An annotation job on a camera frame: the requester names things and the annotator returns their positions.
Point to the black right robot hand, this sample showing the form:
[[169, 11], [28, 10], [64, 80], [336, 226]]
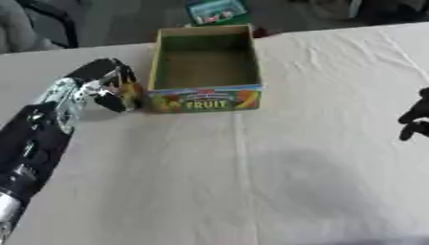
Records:
[[416, 118]]

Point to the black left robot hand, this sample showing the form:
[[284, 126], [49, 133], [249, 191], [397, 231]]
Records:
[[103, 72]]

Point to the yellow toy fruit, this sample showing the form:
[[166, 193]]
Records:
[[132, 92]]

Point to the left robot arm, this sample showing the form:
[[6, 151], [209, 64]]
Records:
[[39, 134]]

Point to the cardboard box with green inside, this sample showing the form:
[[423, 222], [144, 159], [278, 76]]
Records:
[[206, 68]]

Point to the green printed box lid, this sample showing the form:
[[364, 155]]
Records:
[[217, 11]]

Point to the grey chair with black armrest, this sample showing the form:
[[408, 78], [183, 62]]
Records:
[[33, 22]]

